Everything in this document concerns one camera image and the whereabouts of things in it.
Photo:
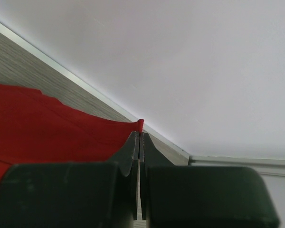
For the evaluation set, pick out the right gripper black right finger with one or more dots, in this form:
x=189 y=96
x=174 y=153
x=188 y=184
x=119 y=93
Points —
x=201 y=196

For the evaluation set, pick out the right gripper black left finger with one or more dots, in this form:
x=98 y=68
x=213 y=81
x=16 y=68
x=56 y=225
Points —
x=73 y=195

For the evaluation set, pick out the red t shirt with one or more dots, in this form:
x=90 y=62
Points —
x=36 y=128

